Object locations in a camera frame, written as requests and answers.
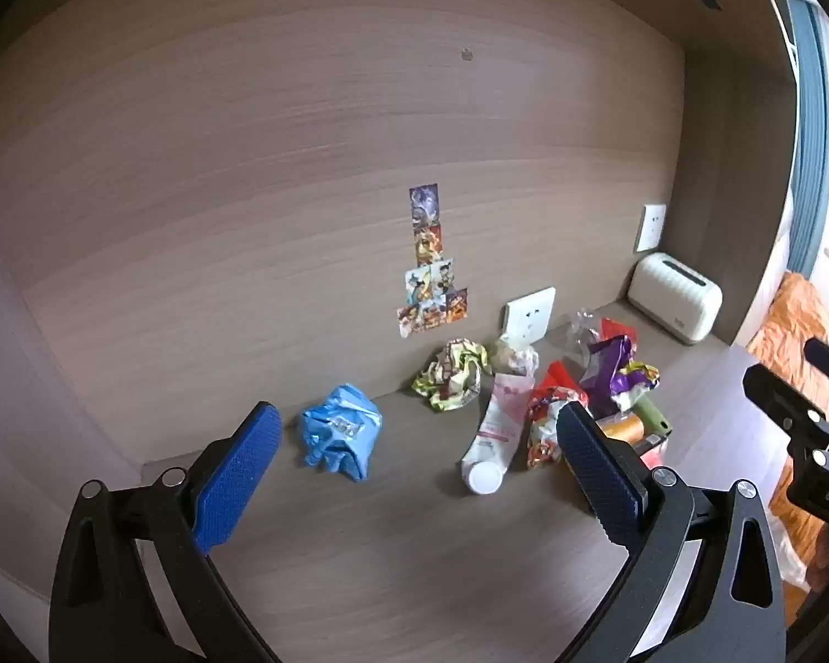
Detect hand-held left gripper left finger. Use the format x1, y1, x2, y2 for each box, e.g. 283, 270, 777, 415
48, 401, 284, 663

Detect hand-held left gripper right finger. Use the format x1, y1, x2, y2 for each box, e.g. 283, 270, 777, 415
556, 401, 789, 663

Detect purple snack bag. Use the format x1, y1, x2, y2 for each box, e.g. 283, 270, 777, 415
579, 335, 662, 419

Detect green and red wrapper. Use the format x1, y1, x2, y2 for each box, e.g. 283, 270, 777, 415
412, 338, 493, 413

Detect orange bed blanket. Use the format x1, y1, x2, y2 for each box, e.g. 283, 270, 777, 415
746, 271, 829, 591

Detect red snack wrapper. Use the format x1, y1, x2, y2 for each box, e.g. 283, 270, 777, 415
525, 361, 591, 472

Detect green plastic item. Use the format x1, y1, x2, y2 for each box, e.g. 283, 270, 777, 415
632, 393, 673, 438

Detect white plastic bag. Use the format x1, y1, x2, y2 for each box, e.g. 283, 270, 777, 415
767, 511, 812, 595

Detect crumpled blue wrapper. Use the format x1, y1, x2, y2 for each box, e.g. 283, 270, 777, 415
297, 383, 382, 483

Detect pink and white tube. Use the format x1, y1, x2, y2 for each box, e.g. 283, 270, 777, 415
460, 373, 534, 496

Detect small crumpled pale wrapper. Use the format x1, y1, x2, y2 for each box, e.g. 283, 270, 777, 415
490, 335, 540, 377

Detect clear plastic package red label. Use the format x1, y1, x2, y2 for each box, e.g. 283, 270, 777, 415
565, 309, 640, 362

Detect white toaster-shaped appliance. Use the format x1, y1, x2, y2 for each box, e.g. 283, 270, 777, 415
627, 252, 723, 346

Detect blue curtain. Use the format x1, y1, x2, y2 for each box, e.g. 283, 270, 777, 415
784, 0, 829, 286

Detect white wall socket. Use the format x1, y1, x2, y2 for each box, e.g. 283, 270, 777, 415
634, 203, 666, 253
502, 286, 557, 346

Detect colourful wall stickers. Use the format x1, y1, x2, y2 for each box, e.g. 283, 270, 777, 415
396, 183, 469, 338

